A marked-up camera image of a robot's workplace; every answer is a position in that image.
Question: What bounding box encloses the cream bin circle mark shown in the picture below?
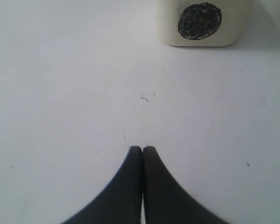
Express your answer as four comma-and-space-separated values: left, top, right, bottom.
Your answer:
155, 0, 239, 47

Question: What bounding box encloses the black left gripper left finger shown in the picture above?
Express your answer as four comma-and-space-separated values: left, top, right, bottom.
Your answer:
64, 146, 143, 224

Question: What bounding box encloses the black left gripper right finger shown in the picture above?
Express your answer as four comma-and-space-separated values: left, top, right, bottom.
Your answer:
142, 146, 227, 224

